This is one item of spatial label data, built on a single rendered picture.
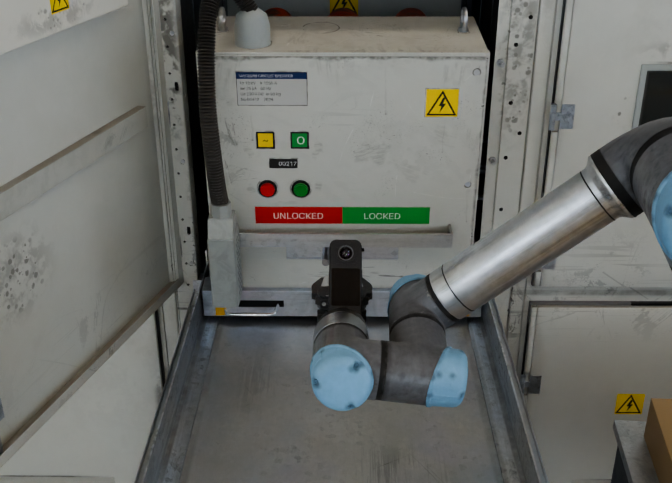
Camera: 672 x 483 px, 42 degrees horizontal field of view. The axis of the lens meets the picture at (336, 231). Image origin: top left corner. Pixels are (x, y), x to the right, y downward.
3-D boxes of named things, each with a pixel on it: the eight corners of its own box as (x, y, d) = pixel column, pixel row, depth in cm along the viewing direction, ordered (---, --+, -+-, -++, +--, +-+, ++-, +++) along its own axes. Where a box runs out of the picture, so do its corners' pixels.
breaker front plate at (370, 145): (468, 297, 169) (489, 58, 145) (216, 296, 169) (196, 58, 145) (467, 293, 170) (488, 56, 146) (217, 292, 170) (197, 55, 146)
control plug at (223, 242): (239, 308, 158) (233, 224, 149) (212, 308, 158) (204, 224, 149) (243, 284, 165) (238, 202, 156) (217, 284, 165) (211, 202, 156)
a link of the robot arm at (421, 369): (464, 320, 115) (381, 310, 115) (472, 375, 105) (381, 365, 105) (453, 366, 119) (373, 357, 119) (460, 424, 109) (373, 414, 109)
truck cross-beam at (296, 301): (480, 317, 171) (483, 291, 168) (203, 316, 171) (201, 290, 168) (477, 302, 175) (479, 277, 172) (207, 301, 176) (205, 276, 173)
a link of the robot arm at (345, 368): (374, 420, 106) (304, 412, 106) (372, 379, 117) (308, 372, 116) (383, 361, 104) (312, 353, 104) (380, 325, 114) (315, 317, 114)
